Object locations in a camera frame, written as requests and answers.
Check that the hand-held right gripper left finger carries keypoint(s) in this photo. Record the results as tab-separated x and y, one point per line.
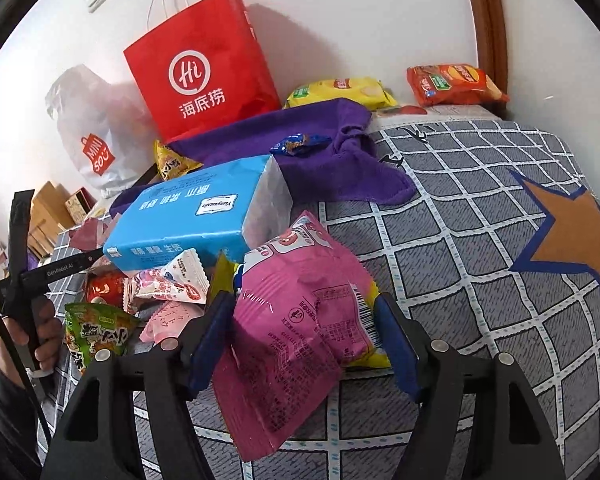
214	332

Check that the yellow chip bag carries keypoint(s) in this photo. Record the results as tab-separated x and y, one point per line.
340	90

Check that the patterned small box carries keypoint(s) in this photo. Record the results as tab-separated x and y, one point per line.
77	203

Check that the pale pink candy packet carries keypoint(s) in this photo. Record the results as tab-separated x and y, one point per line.
167	320

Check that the small yellow snack packet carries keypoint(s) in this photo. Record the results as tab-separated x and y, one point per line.
172	162

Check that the person's left hand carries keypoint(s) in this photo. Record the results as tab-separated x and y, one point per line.
49	330

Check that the blue tissue pack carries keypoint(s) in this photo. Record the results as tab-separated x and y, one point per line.
180	215

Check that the person's left forearm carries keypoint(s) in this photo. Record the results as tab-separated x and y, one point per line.
5	420

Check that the pink snack packet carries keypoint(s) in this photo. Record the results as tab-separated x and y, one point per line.
290	330

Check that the green snack packet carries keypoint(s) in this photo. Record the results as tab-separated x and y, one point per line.
97	332

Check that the white strawberry jelly packet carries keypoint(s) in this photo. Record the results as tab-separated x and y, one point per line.
167	280

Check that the red snack packet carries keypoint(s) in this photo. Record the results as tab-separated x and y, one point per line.
102	287

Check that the maroon snack packet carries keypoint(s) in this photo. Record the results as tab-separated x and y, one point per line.
87	236

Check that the orange chip bag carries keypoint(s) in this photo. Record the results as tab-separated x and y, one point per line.
450	85

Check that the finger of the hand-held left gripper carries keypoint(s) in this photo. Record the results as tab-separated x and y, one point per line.
65	266

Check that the red paper bag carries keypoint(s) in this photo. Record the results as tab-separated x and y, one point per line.
200	75

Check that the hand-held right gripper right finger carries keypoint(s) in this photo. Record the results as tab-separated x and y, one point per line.
400	350

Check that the grey checked blanket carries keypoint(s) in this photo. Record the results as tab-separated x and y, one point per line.
455	260

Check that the wooden door frame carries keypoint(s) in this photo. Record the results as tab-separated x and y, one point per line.
485	20

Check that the small blue snack packet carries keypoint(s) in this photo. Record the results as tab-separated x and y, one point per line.
295	144

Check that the cardboard box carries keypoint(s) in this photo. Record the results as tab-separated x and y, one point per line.
50	210

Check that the white plastic bag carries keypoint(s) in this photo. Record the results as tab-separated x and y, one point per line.
90	120

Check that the purple cloth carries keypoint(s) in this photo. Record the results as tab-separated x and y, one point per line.
320	125

